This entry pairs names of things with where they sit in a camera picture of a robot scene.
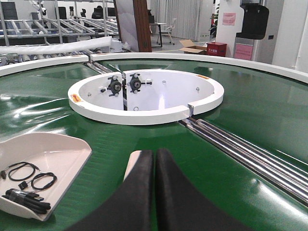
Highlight pink wall notice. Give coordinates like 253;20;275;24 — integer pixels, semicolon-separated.
222;13;236;26

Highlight white inner conveyor ring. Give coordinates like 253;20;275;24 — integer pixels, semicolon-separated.
67;68;225;126

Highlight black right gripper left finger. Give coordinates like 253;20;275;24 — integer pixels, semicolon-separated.
67;150;154;231

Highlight open cardboard box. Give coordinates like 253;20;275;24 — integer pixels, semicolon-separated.
180;39;207;55

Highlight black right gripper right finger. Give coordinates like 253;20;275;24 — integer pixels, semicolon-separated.
155;148;250;231

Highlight white office chair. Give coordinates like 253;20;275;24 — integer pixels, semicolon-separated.
156;18;177;46

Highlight steel conveyor rollers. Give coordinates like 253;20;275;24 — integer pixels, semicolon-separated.
179;117;308;205
83;62;113;74

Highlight metal roller rack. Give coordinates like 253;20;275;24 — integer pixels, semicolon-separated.
0;0;118;46

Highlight steel water dispenser machine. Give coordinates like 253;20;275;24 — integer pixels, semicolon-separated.
233;0;284;64

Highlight right black bearing mount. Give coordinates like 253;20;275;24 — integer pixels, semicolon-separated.
129;73;153;94

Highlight pink dustpan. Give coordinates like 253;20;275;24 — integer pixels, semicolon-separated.
0;132;92;221

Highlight brown wooden door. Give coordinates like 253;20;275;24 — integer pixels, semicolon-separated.
133;0;152;52

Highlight black bearing mount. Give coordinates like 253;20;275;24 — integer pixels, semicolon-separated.
100;76;122;97
129;73;153;94

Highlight steel conveyor rollers right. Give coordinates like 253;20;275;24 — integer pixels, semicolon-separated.
179;117;308;205

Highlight left black bearing mount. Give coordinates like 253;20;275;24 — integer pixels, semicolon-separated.
100;76;122;97

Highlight black cable bundle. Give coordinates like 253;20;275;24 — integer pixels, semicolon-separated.
0;161;58;215

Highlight white foam roll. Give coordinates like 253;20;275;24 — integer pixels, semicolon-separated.
0;36;112;54

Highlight steel conveyor rollers rear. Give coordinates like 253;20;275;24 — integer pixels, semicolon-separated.
83;62;113;74

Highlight red box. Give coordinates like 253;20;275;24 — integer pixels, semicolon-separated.
206;42;227;57

